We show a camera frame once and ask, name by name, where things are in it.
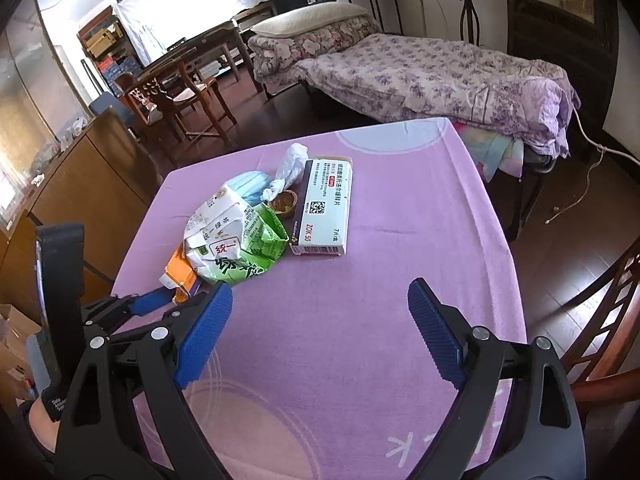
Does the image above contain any blue chair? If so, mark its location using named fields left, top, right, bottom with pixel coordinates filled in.
left=90, top=92, right=138, bottom=136

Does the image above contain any dark wooden chair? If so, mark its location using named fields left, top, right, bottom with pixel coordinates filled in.
left=560, top=240, right=640, bottom=480

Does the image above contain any white medicine box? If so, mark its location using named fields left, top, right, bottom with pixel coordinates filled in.
left=290, top=156, right=354, bottom=257

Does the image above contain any white curtain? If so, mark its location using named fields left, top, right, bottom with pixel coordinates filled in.
left=112, top=0, right=276, bottom=68

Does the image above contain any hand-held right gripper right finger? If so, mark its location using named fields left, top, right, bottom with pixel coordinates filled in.
left=407, top=277, right=587, bottom=480

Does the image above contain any dark metal coat rack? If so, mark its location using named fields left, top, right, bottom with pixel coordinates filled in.
left=460, top=0, right=483, bottom=46

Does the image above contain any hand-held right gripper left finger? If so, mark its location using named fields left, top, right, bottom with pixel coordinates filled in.
left=55, top=281, right=236, bottom=480

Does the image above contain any white cable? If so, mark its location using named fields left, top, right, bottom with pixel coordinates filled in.
left=545, top=107, right=640, bottom=225

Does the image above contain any carved wooden armchair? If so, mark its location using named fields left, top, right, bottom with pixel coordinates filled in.
left=122, top=50, right=238, bottom=143

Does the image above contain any white green tea carton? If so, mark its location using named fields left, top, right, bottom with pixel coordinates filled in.
left=184, top=184, right=288, bottom=287

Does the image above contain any cream pillow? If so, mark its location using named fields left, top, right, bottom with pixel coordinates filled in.
left=249, top=2, right=368, bottom=38

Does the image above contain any small brown paper cup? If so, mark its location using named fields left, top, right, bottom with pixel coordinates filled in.
left=267, top=191, right=298, bottom=220

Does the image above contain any shelf with boxes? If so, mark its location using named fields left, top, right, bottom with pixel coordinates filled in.
left=77, top=5, right=138, bottom=96

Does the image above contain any purple quilt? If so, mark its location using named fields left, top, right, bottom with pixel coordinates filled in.
left=480, top=77, right=583, bottom=158

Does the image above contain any white plastic bag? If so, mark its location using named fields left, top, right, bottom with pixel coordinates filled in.
left=260, top=143, right=308, bottom=201

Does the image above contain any orange packet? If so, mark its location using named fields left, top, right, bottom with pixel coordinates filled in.
left=159, top=245, right=203, bottom=306

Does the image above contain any pink tablecloth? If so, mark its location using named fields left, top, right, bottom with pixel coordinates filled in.
left=110, top=117, right=531, bottom=480

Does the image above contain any wooden table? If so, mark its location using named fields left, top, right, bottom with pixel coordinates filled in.
left=145, top=20, right=266, bottom=96

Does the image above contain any blue face mask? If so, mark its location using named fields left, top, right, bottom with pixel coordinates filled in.
left=227, top=171, right=273, bottom=206

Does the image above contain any light wooden cabinet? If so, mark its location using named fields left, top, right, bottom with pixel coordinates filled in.
left=0, top=110, right=166, bottom=311

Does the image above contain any bed with floral sheet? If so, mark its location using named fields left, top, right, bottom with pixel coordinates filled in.
left=255, top=32, right=583, bottom=178

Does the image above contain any person's left forearm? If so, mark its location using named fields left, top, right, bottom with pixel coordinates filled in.
left=22, top=400, right=61, bottom=456

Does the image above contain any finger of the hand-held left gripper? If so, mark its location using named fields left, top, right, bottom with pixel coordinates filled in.
left=82, top=287, right=178, bottom=336

